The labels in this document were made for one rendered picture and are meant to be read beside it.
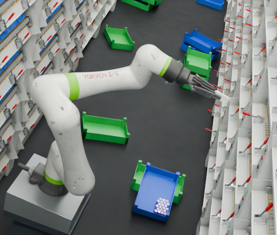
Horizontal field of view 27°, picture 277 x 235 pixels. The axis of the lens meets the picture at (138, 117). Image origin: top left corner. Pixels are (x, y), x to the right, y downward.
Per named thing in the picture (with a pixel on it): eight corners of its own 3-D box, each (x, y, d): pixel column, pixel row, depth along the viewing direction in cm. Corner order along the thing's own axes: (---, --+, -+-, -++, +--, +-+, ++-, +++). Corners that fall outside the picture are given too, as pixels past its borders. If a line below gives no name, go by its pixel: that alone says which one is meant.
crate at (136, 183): (129, 189, 340) (133, 178, 336) (135, 169, 358) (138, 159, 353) (178, 204, 340) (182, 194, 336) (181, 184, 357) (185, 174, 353)
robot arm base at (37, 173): (10, 176, 262) (13, 167, 259) (25, 159, 274) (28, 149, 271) (61, 201, 260) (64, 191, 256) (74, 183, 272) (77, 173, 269)
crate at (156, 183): (166, 222, 323) (169, 215, 317) (131, 211, 324) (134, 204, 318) (177, 179, 343) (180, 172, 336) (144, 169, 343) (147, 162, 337)
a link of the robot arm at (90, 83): (82, 88, 226) (72, 66, 230) (74, 105, 234) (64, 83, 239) (158, 77, 245) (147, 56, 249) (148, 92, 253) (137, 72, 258)
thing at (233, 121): (225, 165, 305) (226, 142, 298) (229, 110, 357) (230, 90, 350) (264, 167, 301) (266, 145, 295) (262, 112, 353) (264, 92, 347)
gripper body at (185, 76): (175, 76, 246) (194, 86, 246) (173, 85, 238) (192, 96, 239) (184, 62, 242) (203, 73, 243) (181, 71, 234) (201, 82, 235)
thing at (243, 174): (233, 222, 234) (235, 195, 228) (237, 144, 286) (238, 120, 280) (285, 226, 231) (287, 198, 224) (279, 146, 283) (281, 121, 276)
